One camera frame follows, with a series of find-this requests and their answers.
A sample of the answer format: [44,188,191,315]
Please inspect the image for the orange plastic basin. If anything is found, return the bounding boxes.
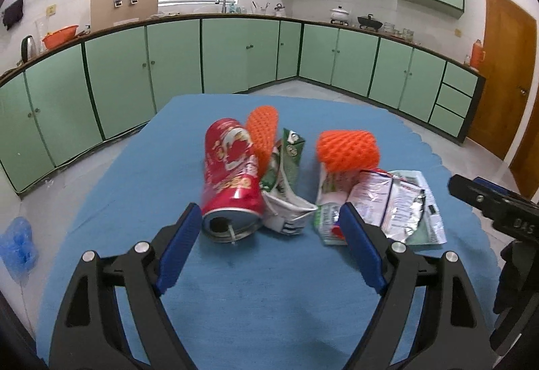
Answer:
[42,25,78,50]

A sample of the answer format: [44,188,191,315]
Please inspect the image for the green white wrapper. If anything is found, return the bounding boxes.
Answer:
[313,163,360,246]

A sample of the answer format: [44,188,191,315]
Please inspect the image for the green lower kitchen cabinets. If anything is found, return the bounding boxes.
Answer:
[1,15,485,194]

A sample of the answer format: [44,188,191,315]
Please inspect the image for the red drink can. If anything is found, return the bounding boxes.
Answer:
[202,118,264,243]

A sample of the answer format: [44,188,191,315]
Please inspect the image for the black wok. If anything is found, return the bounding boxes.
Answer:
[357,14,384,32]

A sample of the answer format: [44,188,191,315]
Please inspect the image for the blue table cloth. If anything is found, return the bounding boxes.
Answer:
[35,94,503,370]

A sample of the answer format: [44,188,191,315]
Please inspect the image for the steel electric kettle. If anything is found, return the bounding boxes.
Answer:
[20,35,38,64]

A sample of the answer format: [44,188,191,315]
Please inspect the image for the dark hanging towel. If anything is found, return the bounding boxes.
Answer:
[2,0,24,31]

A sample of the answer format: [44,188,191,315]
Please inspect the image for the brown cardboard box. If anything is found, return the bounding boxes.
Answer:
[90,0,158,32]

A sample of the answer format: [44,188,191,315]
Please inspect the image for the wooden door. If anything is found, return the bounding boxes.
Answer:
[469,0,537,159]

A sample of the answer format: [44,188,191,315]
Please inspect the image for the orange thermos flask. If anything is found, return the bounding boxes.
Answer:
[470,39,486,70]

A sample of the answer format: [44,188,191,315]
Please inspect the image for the blue plastic bag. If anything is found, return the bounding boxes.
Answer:
[1,217,38,285]

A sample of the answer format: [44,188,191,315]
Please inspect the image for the orange foam net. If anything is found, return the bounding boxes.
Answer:
[246,106,279,178]
[316,130,380,172]

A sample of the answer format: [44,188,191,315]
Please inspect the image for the silver foil snack bag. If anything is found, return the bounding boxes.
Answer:
[347,170,447,246]

